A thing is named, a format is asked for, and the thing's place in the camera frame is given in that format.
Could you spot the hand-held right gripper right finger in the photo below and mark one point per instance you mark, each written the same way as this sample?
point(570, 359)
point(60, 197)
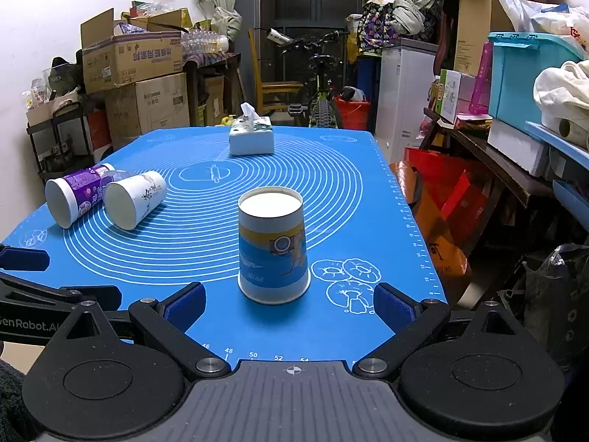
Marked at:
point(393, 309)

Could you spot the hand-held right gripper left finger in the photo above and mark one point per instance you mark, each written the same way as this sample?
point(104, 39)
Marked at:
point(184, 307)

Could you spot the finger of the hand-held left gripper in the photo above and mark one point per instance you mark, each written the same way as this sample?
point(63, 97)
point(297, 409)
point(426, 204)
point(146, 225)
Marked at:
point(25, 259)
point(99, 297)

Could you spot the blue yellow paper cup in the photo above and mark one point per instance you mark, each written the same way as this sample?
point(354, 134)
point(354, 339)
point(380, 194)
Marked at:
point(274, 248)

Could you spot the purple paper cup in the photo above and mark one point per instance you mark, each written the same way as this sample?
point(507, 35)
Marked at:
point(78, 193)

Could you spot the white paper cup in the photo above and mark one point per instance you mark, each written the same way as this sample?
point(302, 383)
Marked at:
point(133, 198)

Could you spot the blue silicone baking mat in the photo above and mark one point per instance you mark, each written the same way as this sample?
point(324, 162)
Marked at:
point(184, 235)

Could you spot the orange shopping bag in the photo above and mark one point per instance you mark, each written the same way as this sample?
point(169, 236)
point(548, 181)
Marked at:
point(441, 248)

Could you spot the dark fuzzy cloth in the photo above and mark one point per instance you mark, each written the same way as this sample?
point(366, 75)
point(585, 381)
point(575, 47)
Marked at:
point(11, 405)

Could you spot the red shopping bag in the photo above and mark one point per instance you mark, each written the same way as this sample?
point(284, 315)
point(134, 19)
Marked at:
point(455, 202)

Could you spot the black rolling shelf cart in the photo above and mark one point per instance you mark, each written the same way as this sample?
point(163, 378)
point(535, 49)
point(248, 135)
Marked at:
point(60, 138)

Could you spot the brown wooden bench table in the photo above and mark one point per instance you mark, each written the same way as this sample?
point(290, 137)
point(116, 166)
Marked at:
point(497, 165)

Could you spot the white tissue box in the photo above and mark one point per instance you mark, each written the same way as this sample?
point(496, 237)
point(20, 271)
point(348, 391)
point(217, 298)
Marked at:
point(251, 140)

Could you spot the dark green bag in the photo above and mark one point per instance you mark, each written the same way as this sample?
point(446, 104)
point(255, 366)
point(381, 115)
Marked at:
point(64, 76)

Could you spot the yellow toy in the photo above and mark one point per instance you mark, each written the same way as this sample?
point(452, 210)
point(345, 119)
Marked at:
point(225, 120)

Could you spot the large plain cardboard box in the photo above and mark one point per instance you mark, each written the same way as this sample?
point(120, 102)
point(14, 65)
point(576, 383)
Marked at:
point(152, 110)

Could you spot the red bucket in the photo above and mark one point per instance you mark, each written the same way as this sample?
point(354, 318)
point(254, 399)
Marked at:
point(354, 115)

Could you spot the white foam box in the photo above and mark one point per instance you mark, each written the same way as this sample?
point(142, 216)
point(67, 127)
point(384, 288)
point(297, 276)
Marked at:
point(515, 147)

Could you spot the white chest freezer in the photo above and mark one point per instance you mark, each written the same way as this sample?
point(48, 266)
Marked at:
point(405, 92)

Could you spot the green white carton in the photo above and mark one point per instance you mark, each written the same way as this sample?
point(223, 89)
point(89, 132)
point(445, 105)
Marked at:
point(453, 92)

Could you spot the printed open cardboard box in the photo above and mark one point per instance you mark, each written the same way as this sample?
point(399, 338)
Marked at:
point(133, 60)

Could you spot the black bicycle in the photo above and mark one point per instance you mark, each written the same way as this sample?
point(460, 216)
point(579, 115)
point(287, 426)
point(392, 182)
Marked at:
point(322, 92)

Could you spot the wooden chair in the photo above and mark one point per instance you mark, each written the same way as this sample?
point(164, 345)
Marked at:
point(271, 87)

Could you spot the pink flat box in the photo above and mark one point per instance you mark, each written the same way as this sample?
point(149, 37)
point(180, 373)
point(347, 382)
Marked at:
point(482, 83)

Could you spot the dark wooden side table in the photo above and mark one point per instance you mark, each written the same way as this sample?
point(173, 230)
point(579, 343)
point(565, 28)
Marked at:
point(211, 62)

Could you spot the light blue storage bin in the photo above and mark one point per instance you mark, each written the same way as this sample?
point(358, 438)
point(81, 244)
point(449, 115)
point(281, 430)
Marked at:
point(513, 83)

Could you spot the pack of plastic water bottles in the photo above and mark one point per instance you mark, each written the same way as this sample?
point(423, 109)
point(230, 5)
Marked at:
point(202, 41)

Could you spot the white crumpled cloth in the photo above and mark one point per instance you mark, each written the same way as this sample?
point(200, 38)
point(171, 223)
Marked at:
point(561, 94)

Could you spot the floral cloth bundle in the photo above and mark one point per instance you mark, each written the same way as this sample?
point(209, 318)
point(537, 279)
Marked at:
point(375, 27)

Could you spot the grey green cloth bundle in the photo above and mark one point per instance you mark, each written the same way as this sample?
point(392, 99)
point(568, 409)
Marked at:
point(409, 16)

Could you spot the tall cardboard box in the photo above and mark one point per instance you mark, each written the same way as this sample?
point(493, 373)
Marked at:
point(476, 27)

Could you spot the white plastic bag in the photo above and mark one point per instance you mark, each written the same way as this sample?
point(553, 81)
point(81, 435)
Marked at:
point(529, 14)

